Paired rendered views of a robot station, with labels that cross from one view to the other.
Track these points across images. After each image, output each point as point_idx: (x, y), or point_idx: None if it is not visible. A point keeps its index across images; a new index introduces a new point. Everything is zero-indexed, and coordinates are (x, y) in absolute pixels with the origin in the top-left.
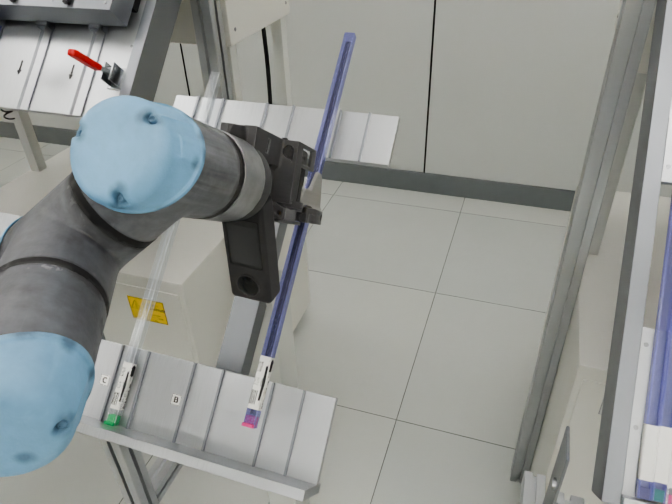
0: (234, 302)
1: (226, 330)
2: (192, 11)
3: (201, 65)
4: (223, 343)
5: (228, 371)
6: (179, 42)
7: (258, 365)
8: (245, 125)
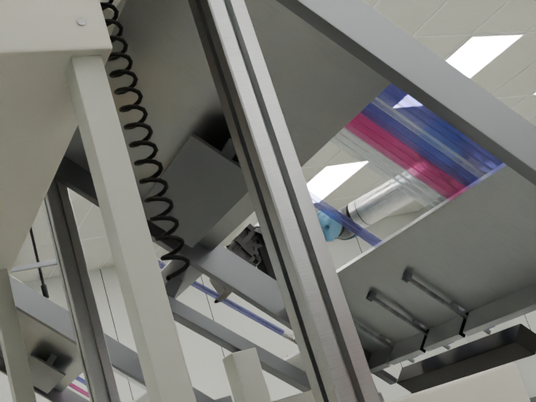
0: (263, 348)
1: (278, 357)
2: (72, 211)
3: (85, 262)
4: (285, 361)
5: (297, 351)
6: (21, 249)
7: (289, 333)
8: (246, 226)
